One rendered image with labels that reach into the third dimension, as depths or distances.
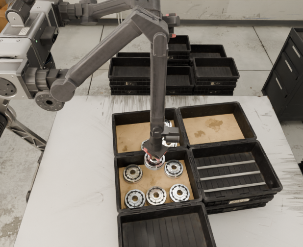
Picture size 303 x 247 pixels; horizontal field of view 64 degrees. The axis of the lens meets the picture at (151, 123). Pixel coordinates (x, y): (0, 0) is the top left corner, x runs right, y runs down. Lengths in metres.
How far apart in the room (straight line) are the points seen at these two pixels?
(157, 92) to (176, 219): 0.65
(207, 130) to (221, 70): 1.14
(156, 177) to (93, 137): 0.56
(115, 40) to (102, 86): 2.31
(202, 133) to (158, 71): 0.78
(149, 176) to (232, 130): 0.60
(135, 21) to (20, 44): 0.46
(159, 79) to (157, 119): 0.18
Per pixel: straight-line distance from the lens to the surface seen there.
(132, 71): 2.46
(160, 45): 0.76
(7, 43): 1.04
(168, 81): 2.52
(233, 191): 1.38
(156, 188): 1.28
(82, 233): 1.41
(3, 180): 2.60
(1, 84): 0.98
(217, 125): 1.59
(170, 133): 1.03
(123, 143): 1.45
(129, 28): 0.76
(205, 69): 2.55
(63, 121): 1.82
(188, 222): 1.26
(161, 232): 1.24
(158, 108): 0.92
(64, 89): 0.89
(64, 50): 3.81
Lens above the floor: 2.02
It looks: 51 degrees down
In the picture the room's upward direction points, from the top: 1 degrees clockwise
